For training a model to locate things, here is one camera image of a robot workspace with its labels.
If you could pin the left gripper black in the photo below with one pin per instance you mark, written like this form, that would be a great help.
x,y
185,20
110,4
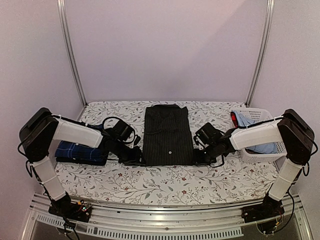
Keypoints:
x,y
135,159

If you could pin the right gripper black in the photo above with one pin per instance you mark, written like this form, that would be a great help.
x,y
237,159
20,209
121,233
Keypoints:
x,y
197,160

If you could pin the black pinstriped long sleeve shirt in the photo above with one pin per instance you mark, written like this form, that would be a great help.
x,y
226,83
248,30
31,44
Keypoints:
x,y
167,139

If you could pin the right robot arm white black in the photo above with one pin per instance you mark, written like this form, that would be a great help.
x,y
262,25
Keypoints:
x,y
290,129

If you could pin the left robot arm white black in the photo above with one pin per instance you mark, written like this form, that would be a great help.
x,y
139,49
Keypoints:
x,y
43,128

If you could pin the floral patterned tablecloth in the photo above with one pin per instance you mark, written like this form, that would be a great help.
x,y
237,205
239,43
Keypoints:
x,y
235,181

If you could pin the red black garment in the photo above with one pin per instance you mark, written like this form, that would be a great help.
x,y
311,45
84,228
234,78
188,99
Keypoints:
x,y
235,119

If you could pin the light blue shirt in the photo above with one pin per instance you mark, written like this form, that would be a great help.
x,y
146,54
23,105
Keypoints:
x,y
268,148

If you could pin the folded blue plaid shirt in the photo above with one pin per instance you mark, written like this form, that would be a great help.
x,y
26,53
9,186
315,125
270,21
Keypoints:
x,y
77,151

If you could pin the white plastic laundry basket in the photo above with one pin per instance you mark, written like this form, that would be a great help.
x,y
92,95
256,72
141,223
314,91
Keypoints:
x,y
259,115

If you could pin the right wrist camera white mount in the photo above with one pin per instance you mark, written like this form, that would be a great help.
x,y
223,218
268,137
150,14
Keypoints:
x,y
198,141

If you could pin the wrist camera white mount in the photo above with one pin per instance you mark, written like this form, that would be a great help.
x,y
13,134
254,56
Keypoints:
x,y
136,140
198,141

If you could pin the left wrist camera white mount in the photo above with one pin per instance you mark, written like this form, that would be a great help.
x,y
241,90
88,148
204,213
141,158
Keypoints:
x,y
136,140

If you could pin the aluminium front rail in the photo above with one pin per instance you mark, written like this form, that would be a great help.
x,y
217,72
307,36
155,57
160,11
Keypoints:
x,y
115,221

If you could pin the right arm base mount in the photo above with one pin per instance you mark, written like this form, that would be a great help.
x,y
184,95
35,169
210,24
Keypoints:
x,y
269,208

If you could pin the right aluminium frame post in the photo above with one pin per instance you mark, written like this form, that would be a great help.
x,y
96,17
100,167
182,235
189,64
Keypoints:
x,y
262,51

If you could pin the aluminium frame post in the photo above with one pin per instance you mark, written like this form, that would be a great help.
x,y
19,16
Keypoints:
x,y
262,51
61,7

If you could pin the left aluminium frame post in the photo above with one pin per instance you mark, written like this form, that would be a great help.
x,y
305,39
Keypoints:
x,y
61,7

